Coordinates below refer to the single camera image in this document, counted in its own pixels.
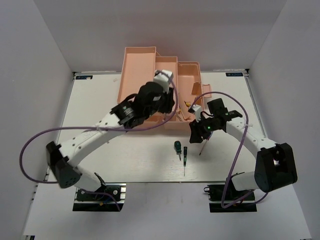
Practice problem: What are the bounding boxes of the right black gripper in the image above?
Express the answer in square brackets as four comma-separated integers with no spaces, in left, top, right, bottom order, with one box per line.
[189,114,220,144]

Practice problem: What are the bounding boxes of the purple handle screwdriver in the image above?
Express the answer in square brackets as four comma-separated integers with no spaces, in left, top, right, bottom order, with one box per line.
[199,136,211,156]

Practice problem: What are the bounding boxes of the yellow long-nose pliers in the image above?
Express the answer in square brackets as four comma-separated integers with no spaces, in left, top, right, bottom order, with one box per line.
[184,101,192,108]

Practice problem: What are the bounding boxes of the green stubby screwdriver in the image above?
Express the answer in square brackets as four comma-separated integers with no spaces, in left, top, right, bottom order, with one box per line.
[174,140,182,161]

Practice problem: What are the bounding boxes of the pink plastic tool box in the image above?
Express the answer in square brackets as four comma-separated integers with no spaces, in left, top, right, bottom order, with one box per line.
[113,47,211,131]

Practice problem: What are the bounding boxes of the black precision screwdriver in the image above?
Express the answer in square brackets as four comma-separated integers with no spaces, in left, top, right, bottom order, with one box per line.
[183,146,188,176]

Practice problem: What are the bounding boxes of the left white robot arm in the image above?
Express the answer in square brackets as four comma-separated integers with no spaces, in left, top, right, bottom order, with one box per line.
[46,80,178,200]

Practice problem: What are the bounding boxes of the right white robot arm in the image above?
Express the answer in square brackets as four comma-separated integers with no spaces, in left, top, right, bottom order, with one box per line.
[188,98,298,200]

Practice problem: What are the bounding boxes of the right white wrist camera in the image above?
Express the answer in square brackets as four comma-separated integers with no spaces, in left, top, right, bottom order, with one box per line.
[188,104,203,123]

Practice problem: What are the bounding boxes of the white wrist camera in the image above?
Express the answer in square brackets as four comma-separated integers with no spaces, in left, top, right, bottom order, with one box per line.
[153,69,174,89]
[188,104,203,123]

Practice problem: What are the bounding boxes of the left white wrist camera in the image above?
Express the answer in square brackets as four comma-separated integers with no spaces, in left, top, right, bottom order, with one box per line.
[153,69,174,89]

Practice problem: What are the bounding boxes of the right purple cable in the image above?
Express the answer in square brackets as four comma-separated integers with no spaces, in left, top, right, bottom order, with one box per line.
[188,91,273,209]

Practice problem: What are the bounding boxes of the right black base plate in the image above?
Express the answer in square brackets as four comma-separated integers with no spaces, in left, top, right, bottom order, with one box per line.
[202,184,258,214]

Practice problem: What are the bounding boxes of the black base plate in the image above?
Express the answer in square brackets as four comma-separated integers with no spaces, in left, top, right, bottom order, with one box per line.
[202,184,258,214]
[72,183,127,212]

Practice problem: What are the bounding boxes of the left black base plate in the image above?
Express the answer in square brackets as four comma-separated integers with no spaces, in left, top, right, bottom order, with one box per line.
[72,183,127,212]

